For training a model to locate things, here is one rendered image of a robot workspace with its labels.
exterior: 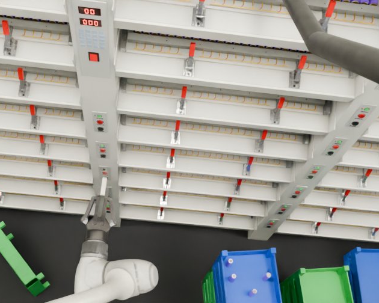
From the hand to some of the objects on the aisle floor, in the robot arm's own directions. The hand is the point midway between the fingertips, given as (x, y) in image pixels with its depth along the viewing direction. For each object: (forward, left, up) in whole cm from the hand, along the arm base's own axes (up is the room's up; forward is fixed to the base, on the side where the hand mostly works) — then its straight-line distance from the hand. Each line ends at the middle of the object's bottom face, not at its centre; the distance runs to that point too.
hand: (103, 187), depth 190 cm
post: (+14, -3, -61) cm, 63 cm away
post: (-12, -69, -63) cm, 94 cm away
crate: (-3, +41, -60) cm, 73 cm away
